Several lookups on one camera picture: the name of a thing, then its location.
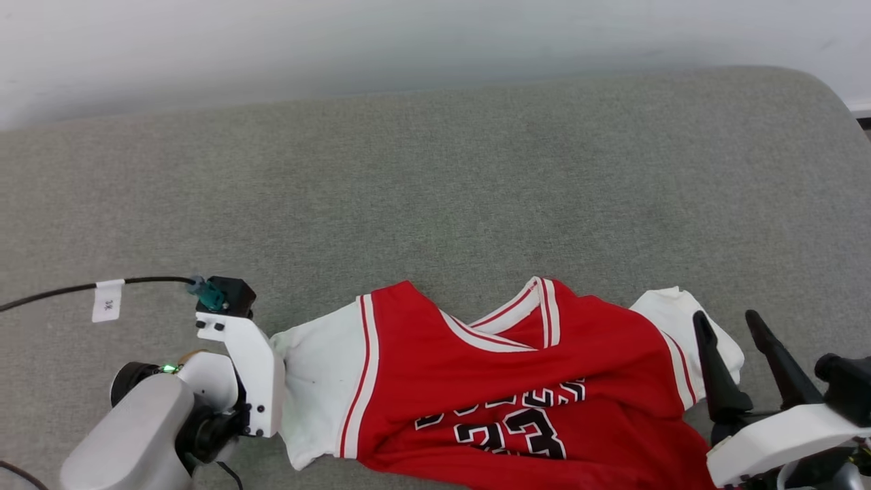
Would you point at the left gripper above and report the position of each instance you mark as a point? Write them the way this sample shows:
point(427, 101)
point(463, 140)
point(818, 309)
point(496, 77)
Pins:
point(212, 429)

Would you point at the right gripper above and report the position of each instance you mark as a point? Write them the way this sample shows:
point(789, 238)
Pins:
point(729, 425)

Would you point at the red and white basketball jersey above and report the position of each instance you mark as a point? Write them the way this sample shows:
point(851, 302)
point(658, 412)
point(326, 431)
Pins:
point(517, 381)

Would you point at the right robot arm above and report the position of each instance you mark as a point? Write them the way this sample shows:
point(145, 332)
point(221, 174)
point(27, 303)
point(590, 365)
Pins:
point(844, 478)

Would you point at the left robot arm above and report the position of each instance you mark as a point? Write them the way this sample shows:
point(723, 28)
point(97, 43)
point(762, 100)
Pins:
point(129, 435)

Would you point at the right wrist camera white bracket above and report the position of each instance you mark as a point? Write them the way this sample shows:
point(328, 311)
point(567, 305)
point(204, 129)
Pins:
point(782, 439)

